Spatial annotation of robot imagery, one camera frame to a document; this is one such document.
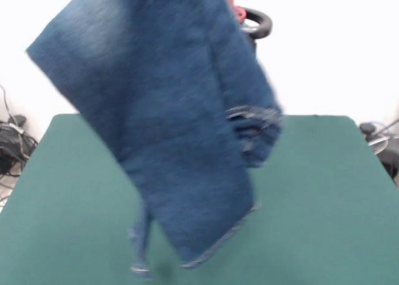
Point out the blue denim jeans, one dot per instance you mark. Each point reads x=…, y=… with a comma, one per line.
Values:
x=156, y=110

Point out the dark green table cloth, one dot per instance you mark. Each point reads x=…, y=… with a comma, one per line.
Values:
x=311, y=204

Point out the black power adapter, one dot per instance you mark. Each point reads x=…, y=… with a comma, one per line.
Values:
x=19, y=120

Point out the dark grey stand base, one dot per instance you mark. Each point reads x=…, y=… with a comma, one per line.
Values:
x=391, y=163

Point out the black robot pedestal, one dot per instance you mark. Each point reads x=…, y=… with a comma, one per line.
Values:
x=263, y=21

